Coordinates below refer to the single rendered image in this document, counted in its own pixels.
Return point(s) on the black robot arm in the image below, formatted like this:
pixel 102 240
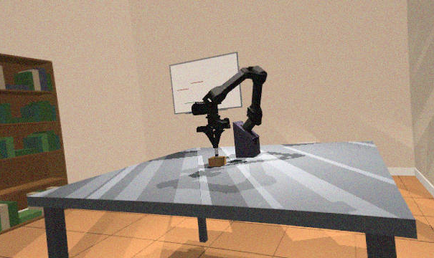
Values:
pixel 219 93

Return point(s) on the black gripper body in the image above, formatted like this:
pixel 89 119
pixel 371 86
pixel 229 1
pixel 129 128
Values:
pixel 209 128

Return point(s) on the tan wooden block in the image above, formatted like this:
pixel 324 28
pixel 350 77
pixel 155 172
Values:
pixel 220 161

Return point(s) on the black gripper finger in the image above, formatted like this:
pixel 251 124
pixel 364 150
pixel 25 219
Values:
pixel 210 135
pixel 218 134

